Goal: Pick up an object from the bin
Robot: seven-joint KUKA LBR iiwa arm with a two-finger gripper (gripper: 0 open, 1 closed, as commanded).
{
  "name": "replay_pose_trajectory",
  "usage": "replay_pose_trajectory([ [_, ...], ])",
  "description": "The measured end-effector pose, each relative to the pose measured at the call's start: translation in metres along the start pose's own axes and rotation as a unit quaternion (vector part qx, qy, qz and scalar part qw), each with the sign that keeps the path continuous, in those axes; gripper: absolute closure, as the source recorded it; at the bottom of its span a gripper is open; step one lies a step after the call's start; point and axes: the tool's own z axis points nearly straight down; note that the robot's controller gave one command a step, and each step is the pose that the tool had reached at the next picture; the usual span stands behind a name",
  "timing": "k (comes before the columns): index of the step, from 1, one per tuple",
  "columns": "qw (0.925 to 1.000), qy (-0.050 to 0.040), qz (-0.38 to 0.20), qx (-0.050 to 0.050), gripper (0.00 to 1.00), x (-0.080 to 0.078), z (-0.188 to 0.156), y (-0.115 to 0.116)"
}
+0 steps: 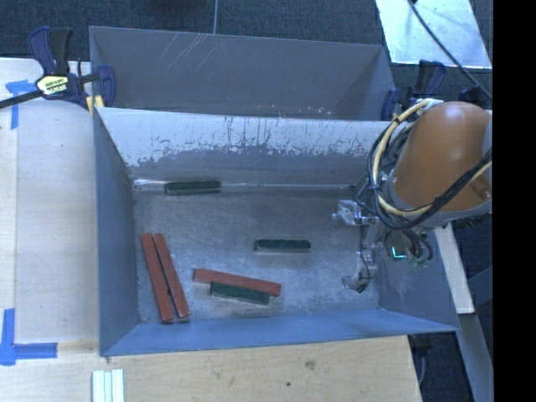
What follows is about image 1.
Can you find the grey metal bin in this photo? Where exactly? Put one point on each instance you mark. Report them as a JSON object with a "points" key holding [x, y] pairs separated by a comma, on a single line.
{"points": [[234, 233]]}

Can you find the dark green flat block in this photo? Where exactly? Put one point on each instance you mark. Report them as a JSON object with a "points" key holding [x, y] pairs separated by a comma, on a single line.
{"points": [[282, 245], [240, 295], [192, 187]]}

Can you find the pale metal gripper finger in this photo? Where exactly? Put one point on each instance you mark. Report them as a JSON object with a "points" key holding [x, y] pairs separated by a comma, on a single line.
{"points": [[348, 213], [361, 269]]}

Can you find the pale wood board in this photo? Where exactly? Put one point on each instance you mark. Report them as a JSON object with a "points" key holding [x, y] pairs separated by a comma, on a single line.
{"points": [[54, 224]]}

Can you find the red-brown flat block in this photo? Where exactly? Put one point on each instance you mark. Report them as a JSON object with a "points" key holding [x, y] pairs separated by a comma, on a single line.
{"points": [[172, 274], [156, 279], [236, 282]]}

